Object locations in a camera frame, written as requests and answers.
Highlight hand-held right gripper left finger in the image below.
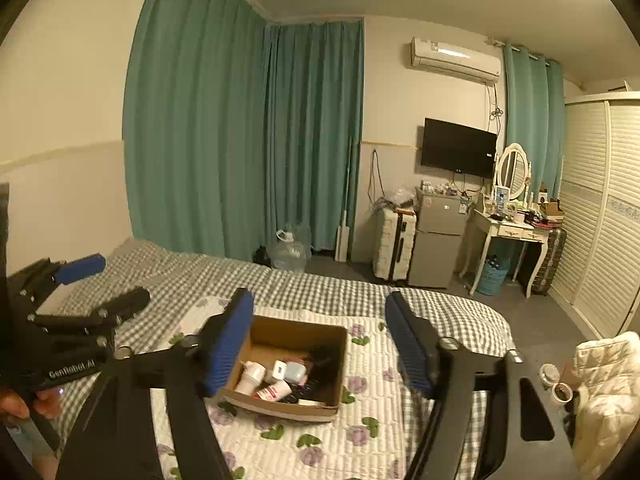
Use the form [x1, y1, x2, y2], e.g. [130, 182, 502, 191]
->
[55, 287, 256, 480]

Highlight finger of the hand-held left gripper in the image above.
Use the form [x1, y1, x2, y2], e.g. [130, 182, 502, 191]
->
[54, 253, 107, 287]
[27, 287, 152, 336]

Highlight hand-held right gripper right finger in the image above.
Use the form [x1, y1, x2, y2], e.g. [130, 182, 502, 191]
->
[385, 291, 576, 480]

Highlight white plastic bottle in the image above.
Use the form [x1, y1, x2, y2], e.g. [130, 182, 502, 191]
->
[235, 361, 267, 396]

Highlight white tube with red cap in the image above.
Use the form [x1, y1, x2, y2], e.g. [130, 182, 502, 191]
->
[252, 380, 294, 402]

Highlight brown cardboard box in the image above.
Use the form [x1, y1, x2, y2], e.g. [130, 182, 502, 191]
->
[217, 315, 349, 423]

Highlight black remote control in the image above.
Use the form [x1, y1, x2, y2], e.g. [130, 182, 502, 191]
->
[277, 379, 327, 406]

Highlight person's left hand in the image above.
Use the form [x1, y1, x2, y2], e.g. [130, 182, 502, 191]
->
[0, 387, 64, 427]

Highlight white suitcase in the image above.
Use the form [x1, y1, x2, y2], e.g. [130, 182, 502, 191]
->
[372, 205, 419, 281]

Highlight grey small fridge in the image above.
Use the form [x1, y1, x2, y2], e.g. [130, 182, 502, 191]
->
[407, 186, 471, 290]

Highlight clear water jug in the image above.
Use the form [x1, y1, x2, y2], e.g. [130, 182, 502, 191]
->
[266, 227, 309, 275]

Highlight blue laundry basket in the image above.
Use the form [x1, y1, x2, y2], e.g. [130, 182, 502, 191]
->
[475, 255, 512, 296]

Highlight white dressing table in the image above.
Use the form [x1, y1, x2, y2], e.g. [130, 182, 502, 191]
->
[459, 207, 551, 299]

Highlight clear plastic bag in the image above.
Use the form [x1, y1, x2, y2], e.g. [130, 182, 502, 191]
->
[382, 186, 416, 209]

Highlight white pole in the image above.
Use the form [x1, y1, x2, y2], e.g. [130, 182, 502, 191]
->
[334, 136, 357, 264]

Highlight dark checkered suitcase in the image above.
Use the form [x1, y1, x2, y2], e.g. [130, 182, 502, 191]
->
[517, 227, 569, 296]

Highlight wide teal curtain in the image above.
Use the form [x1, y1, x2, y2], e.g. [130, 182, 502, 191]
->
[122, 0, 271, 262]

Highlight small brown box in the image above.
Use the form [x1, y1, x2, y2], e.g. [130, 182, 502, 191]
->
[538, 200, 565, 224]

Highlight cream quilted jacket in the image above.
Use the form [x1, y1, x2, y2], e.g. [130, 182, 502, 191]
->
[570, 331, 640, 480]

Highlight oval white mirror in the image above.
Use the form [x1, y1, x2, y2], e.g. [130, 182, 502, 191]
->
[495, 143, 532, 197]

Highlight white louvred wardrobe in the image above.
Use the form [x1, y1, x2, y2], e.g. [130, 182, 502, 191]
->
[550, 91, 640, 342]

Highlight narrow teal curtain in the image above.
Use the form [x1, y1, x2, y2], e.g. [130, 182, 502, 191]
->
[502, 42, 566, 197]

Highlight white air conditioner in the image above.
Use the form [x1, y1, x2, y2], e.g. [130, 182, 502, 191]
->
[411, 36, 502, 85]

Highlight hanging black cables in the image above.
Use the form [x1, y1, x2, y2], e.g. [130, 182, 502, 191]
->
[367, 149, 389, 212]

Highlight black wall television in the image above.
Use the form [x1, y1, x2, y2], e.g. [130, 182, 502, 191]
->
[420, 117, 499, 179]

